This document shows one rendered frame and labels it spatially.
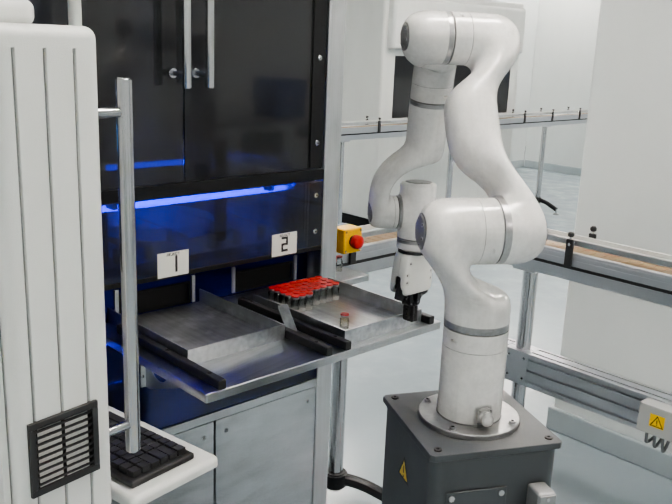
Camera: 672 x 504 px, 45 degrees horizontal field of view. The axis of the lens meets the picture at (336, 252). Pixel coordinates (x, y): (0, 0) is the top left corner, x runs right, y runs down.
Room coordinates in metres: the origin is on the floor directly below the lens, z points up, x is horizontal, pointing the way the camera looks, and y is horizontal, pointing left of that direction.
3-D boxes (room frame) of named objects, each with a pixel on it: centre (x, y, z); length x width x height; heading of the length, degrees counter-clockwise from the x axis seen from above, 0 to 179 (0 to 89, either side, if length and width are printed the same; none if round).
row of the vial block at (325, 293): (2.00, 0.06, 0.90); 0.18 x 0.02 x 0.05; 134
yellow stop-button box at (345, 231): (2.27, -0.02, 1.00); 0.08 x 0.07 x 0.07; 44
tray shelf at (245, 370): (1.85, 0.15, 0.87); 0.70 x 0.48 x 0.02; 134
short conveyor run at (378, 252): (2.57, -0.13, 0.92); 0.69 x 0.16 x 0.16; 134
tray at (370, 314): (1.93, 0.00, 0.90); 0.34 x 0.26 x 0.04; 43
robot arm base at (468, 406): (1.42, -0.26, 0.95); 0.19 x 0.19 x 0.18
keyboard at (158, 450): (1.39, 0.44, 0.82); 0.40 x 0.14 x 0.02; 53
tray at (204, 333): (1.78, 0.32, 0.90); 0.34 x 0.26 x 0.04; 44
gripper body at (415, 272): (1.85, -0.18, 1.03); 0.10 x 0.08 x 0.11; 134
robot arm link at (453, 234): (1.41, -0.23, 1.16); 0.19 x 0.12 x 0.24; 101
